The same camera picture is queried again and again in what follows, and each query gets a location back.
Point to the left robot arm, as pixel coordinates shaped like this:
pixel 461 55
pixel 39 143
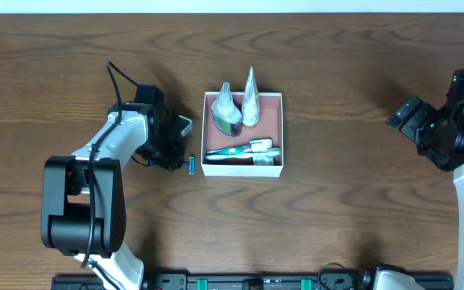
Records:
pixel 83 211

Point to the white open cardboard box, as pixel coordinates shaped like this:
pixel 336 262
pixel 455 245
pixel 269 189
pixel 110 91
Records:
pixel 270 126

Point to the blue disposable razor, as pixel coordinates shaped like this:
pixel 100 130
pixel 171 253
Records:
pixel 190 165

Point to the green white toothbrush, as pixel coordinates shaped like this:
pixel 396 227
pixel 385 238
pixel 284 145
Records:
pixel 270 153

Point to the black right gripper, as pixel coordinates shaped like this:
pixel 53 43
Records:
pixel 413 119

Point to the red teal toothpaste tube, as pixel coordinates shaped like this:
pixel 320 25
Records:
pixel 254 146

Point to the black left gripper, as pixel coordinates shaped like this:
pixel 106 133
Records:
pixel 171 155

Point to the white cream tube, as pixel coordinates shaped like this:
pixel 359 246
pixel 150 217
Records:
pixel 250 102

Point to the clear spray bottle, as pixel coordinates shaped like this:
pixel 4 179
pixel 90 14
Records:
pixel 226 115

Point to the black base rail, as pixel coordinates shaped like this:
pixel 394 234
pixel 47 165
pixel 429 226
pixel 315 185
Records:
pixel 237 282

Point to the green soap packet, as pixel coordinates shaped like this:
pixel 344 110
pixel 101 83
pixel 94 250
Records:
pixel 263 160

